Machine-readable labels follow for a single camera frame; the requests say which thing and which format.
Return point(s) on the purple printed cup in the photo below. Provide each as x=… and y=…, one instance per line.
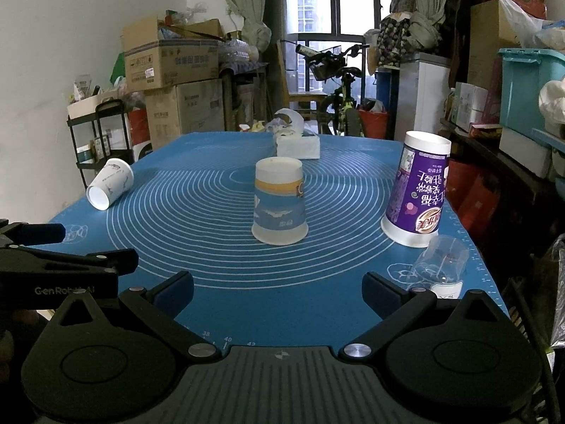
x=415, y=194

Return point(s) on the black rolling cart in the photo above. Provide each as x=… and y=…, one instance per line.
x=108, y=141

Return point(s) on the pack of water bottles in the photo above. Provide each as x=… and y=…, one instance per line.
x=236, y=51

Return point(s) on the wooden chair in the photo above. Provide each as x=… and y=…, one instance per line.
x=291, y=92

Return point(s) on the floral bag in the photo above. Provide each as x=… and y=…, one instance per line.
x=395, y=39

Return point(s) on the red bag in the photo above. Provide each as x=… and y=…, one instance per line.
x=474, y=190

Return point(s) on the bicycle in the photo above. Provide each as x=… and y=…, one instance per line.
x=344, y=97

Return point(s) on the blue silicone mat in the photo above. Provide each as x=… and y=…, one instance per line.
x=229, y=282

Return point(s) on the green curtain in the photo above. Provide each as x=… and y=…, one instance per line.
x=247, y=0
x=428, y=4

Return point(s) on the white storage box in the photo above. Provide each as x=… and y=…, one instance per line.
x=523, y=150

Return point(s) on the open cardboard box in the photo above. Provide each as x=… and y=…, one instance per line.
x=141, y=31

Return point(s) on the tall brown cardboard box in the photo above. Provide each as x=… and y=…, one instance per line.
x=485, y=44

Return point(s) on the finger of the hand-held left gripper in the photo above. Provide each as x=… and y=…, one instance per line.
x=35, y=233
x=88, y=259

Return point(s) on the white tissue box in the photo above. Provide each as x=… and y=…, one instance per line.
x=300, y=146

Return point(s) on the large cardboard box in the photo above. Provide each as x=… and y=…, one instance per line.
x=190, y=110

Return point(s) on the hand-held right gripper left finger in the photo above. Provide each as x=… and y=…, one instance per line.
x=173, y=292

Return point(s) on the teal storage bin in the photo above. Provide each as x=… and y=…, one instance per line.
x=518, y=88

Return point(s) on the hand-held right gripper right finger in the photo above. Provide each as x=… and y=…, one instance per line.
x=380, y=292

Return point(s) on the white cabinet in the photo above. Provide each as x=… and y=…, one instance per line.
x=423, y=97

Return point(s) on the white plastic bag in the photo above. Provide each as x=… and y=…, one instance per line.
x=554, y=106

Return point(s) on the wide printed cardboard box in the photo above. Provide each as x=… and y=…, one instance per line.
x=172, y=65

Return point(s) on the red bucket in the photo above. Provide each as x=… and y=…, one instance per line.
x=374, y=123

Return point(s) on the clear plastic cup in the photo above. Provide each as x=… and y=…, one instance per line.
x=441, y=260

